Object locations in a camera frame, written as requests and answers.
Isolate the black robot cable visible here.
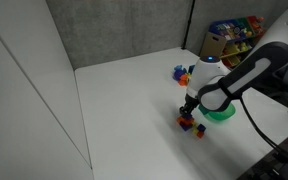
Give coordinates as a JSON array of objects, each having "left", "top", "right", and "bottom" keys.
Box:
[{"left": 238, "top": 96, "right": 288, "bottom": 159}]

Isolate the orange toy block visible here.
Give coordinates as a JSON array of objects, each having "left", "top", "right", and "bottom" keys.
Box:
[{"left": 178, "top": 74, "right": 190, "bottom": 87}]

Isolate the colourful toy shelf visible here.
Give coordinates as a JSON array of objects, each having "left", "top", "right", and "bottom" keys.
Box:
[{"left": 208, "top": 15, "right": 268, "bottom": 68}]

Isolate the black vertical pole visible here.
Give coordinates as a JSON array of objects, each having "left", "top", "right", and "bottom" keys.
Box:
[{"left": 181, "top": 0, "right": 196, "bottom": 50}]

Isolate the black equipment frame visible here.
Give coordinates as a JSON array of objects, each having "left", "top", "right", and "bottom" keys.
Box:
[{"left": 237, "top": 129, "right": 288, "bottom": 180}]

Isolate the green bowl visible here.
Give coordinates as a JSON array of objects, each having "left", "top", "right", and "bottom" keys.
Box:
[{"left": 198, "top": 103, "right": 236, "bottom": 123}]

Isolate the small purple block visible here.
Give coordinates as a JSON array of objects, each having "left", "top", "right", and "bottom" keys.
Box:
[{"left": 179, "top": 120, "right": 194, "bottom": 132}]

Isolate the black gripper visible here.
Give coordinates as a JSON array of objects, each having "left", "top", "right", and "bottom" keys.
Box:
[{"left": 178, "top": 93, "right": 201, "bottom": 118}]

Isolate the cardboard box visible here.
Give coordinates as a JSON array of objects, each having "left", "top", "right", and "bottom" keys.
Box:
[{"left": 199, "top": 31, "right": 228, "bottom": 59}]

